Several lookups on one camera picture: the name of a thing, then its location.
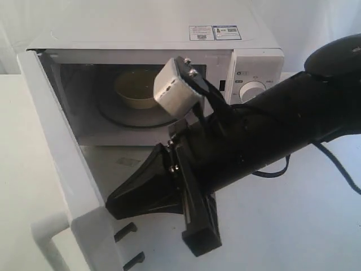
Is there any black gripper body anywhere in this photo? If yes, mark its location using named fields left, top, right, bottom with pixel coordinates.
left=169, top=119, right=222, bottom=257

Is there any white microwave door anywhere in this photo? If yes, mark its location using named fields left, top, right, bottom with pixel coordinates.
left=16, top=49, right=146, bottom=271

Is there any cream ceramic bowl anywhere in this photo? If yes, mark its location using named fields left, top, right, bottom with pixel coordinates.
left=114, top=69, right=158, bottom=110

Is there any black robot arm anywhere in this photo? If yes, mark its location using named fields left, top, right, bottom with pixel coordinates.
left=105, top=34, right=360, bottom=256

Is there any glass microwave turntable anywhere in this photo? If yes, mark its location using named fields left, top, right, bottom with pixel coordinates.
left=95, top=87, right=176, bottom=129

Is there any white microwave oven body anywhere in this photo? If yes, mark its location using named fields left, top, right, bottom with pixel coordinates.
left=24, top=1, right=284, bottom=146

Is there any upper white control knob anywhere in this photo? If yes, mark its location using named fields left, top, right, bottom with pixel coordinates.
left=239, top=81, right=266, bottom=103

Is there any blue white warning sticker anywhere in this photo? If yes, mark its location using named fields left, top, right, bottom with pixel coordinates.
left=188, top=25, right=242, bottom=41

